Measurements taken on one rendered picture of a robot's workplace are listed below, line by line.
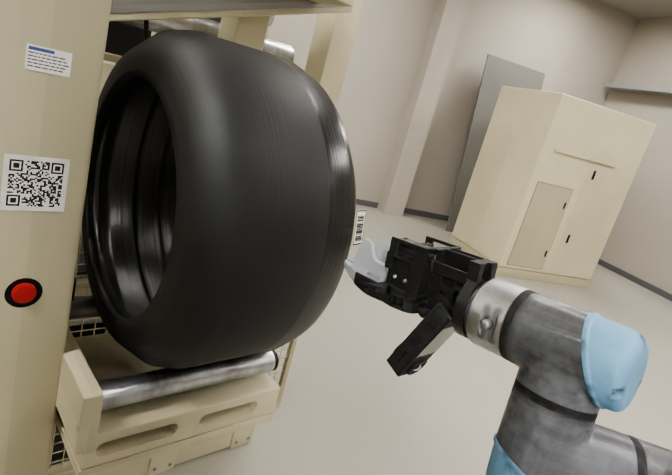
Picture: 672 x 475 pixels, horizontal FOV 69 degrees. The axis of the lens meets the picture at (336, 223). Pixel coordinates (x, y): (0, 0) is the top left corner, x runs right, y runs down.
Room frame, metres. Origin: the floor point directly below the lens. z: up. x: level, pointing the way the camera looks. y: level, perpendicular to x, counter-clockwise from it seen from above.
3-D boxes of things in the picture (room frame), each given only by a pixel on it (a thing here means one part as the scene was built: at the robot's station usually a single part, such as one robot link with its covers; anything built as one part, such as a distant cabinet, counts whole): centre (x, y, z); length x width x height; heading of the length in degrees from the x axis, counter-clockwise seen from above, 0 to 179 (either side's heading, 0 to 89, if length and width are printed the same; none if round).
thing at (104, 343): (0.85, 0.28, 0.80); 0.37 x 0.36 x 0.02; 45
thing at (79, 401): (0.73, 0.40, 0.90); 0.40 x 0.03 x 0.10; 45
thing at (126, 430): (0.75, 0.18, 0.83); 0.36 x 0.09 x 0.06; 135
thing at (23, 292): (0.62, 0.40, 1.06); 0.03 x 0.02 x 0.03; 135
